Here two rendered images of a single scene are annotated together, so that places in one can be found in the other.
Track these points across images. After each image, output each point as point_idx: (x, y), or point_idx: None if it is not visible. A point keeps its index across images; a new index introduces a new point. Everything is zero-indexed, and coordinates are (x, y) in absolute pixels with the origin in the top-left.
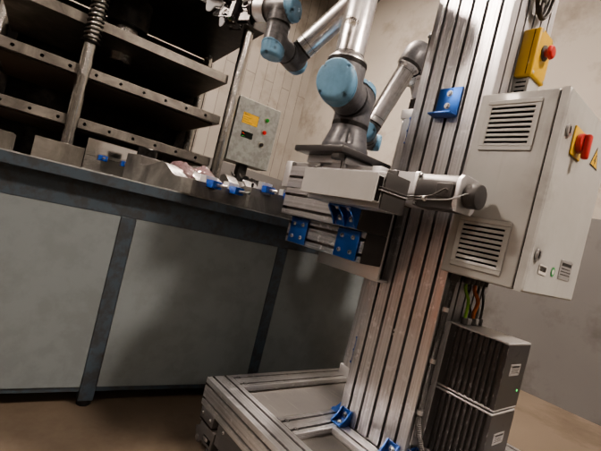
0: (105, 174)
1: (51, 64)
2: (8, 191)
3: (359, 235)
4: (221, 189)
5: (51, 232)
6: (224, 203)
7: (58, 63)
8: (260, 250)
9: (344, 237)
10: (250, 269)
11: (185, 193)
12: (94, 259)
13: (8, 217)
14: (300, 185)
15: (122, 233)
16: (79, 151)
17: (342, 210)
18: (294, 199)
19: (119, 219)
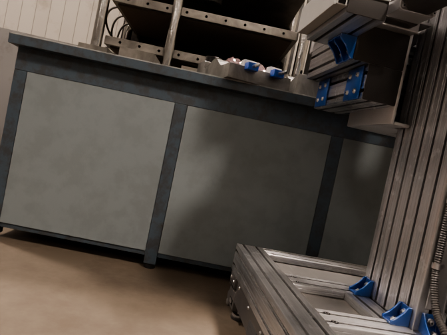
0: (159, 64)
1: (154, 10)
2: (95, 83)
3: (363, 69)
4: (261, 72)
5: (123, 115)
6: (264, 86)
7: (159, 7)
8: (310, 137)
9: (352, 78)
10: (300, 158)
11: (226, 78)
12: (154, 139)
13: (95, 104)
14: (320, 44)
15: (176, 117)
16: (149, 56)
17: (338, 43)
18: (316, 60)
19: (173, 106)
